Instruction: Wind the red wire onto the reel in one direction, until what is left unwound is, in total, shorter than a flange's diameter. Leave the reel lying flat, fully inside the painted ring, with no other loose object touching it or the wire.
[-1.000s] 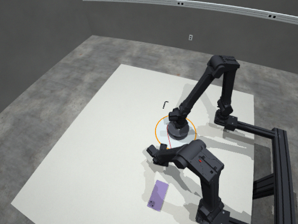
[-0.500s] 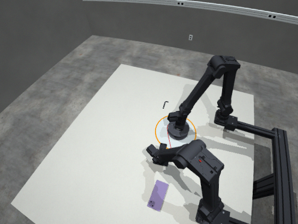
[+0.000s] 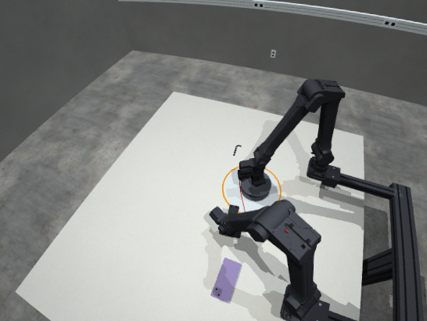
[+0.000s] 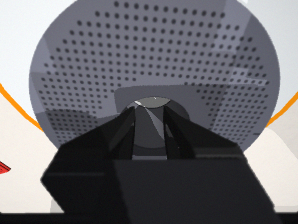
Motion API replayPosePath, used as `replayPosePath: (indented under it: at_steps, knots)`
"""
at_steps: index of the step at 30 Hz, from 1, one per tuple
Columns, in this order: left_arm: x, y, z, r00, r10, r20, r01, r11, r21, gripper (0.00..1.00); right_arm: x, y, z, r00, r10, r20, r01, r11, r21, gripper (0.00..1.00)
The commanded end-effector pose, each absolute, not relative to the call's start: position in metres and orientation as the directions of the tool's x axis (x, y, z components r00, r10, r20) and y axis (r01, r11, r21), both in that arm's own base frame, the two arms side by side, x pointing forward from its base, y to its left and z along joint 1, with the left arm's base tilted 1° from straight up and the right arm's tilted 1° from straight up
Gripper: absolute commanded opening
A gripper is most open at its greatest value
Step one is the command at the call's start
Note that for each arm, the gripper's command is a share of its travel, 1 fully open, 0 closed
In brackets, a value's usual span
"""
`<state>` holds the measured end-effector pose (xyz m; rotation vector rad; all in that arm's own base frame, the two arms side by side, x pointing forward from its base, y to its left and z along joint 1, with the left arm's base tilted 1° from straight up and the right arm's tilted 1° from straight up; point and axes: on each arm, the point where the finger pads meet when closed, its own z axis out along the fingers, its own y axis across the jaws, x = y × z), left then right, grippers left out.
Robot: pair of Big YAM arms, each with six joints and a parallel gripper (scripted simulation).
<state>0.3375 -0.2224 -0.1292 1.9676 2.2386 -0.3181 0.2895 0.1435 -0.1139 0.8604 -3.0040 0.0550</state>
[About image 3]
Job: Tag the purple smartphone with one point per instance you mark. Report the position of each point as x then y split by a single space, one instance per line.
226 280

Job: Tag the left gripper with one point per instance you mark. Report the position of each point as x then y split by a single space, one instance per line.
236 235

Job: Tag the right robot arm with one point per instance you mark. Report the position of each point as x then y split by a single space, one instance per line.
324 93

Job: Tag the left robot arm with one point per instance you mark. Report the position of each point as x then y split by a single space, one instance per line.
271 224

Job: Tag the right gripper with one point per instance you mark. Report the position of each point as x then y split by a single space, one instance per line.
261 181

